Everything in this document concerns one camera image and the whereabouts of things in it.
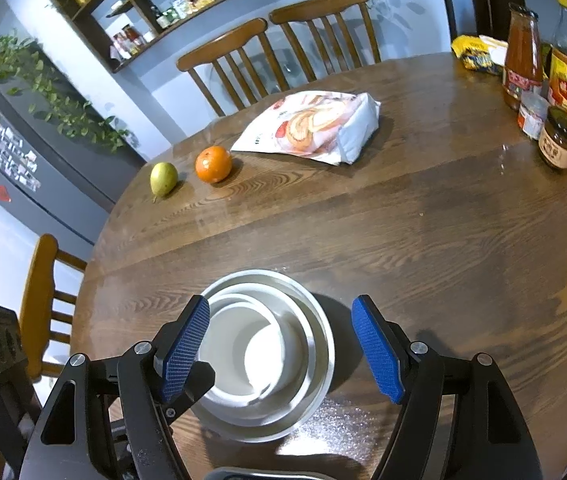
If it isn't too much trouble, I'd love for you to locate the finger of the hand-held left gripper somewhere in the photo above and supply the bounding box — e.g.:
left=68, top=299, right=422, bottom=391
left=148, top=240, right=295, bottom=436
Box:
left=164, top=360, right=216, bottom=423

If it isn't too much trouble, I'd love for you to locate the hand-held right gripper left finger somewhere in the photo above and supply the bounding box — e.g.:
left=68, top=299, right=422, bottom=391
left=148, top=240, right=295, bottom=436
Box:
left=18, top=295, right=213, bottom=480

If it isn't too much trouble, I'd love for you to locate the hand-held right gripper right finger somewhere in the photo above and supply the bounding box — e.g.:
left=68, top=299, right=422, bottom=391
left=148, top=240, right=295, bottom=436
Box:
left=352, top=295, right=544, bottom=480

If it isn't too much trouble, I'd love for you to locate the beige ribbed bowl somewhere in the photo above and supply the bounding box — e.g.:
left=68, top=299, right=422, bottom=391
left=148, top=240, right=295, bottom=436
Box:
left=191, top=269, right=337, bottom=442

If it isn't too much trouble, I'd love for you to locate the white ceramic pot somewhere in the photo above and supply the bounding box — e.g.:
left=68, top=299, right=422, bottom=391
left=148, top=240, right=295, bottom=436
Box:
left=198, top=305, right=290, bottom=397

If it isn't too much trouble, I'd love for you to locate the white round bowl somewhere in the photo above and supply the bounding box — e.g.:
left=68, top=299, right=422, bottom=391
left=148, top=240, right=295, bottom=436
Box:
left=198, top=292, right=314, bottom=411

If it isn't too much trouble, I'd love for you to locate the large patterned square plate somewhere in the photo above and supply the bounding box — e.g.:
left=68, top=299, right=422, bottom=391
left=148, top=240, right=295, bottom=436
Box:
left=206, top=466, right=364, bottom=480

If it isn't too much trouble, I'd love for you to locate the wooden chair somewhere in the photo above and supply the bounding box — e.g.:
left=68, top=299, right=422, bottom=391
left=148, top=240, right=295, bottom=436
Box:
left=18, top=233, right=88, bottom=381
left=177, top=17, right=284, bottom=117
left=268, top=0, right=381, bottom=81

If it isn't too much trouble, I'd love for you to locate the green pear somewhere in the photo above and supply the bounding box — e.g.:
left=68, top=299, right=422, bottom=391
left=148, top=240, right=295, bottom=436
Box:
left=150, top=161, right=179, bottom=197

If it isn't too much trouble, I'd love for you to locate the orange fruit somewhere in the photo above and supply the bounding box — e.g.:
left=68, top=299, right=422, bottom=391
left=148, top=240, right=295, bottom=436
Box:
left=194, top=146, right=233, bottom=184

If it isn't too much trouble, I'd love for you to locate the grey refrigerator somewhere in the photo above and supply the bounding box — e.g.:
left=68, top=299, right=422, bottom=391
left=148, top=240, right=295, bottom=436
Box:
left=0, top=42, right=147, bottom=246

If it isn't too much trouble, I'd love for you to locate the group of fridge photo magnets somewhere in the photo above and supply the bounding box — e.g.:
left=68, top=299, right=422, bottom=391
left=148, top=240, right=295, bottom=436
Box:
left=0, top=97, right=42, bottom=191

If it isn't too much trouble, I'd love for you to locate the white snack bag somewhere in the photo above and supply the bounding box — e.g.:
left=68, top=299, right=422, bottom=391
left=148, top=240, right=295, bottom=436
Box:
left=230, top=91, right=381, bottom=166

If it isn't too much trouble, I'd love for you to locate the trailing green plant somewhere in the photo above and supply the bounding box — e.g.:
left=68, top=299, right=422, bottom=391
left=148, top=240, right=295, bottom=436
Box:
left=0, top=30, right=134, bottom=153

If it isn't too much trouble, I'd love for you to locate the dark lid sauce jar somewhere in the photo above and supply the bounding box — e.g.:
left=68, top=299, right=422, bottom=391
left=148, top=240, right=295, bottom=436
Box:
left=537, top=106, right=567, bottom=170

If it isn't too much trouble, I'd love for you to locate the small red label jar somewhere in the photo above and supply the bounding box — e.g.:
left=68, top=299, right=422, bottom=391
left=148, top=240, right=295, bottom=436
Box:
left=517, top=91, right=550, bottom=140

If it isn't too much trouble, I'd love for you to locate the yellow snack packet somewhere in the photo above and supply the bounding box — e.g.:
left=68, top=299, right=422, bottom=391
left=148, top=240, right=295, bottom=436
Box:
left=451, top=34, right=507, bottom=73

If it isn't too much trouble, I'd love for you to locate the group of red jars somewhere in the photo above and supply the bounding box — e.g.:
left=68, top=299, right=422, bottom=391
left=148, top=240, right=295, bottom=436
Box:
left=112, top=25, right=144, bottom=58

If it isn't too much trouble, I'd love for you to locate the red sauce bottle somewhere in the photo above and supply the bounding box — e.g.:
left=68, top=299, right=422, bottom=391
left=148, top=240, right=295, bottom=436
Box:
left=502, top=2, right=544, bottom=111

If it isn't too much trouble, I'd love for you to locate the dark wooden door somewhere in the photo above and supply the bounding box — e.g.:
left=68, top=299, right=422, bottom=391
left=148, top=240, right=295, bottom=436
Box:
left=436, top=0, right=529, bottom=56

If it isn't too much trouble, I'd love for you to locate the wooden wall shelf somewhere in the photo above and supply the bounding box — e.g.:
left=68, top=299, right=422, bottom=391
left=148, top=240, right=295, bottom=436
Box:
left=38, top=0, right=359, bottom=73

